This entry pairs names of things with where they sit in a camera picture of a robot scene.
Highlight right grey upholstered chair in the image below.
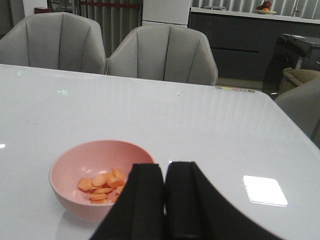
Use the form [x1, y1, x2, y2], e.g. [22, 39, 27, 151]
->
[106, 24, 218, 86]

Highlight red bin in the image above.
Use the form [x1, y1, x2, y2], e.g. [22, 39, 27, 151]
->
[34, 7, 51, 14]

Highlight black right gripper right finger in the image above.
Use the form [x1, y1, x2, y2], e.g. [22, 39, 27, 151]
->
[165, 161, 279, 240]

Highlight beige cushion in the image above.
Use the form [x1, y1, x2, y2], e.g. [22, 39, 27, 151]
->
[279, 67, 320, 94]

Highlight dark kitchen counter cabinet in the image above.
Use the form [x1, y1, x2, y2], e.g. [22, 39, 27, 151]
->
[188, 7, 320, 82]

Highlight orange ham slices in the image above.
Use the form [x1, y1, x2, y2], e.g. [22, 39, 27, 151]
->
[77, 167, 126, 204]

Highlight pink bowl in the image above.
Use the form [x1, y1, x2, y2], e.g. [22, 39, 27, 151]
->
[49, 140, 155, 222]

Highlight grey chair at table side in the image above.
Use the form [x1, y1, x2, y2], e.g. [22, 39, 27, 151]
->
[274, 77, 320, 147]

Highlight red barrier belt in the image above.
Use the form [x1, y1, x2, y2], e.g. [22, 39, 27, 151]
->
[79, 0, 140, 9]

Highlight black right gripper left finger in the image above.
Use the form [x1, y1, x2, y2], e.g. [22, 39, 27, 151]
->
[90, 163, 164, 240]

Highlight grey upholstered chair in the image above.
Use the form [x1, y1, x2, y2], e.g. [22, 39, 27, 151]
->
[106, 24, 218, 86]
[0, 12, 106, 75]

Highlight fruit plate on counter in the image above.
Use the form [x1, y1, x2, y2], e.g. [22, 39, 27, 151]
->
[255, 0, 277, 15]

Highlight black appliance box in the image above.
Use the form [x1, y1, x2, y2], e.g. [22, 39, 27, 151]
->
[262, 33, 320, 96]

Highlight left grey upholstered chair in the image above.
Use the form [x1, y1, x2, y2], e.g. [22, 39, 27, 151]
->
[0, 12, 106, 75]

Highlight white refrigerator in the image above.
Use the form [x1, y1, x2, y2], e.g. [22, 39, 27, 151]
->
[142, 0, 193, 27]

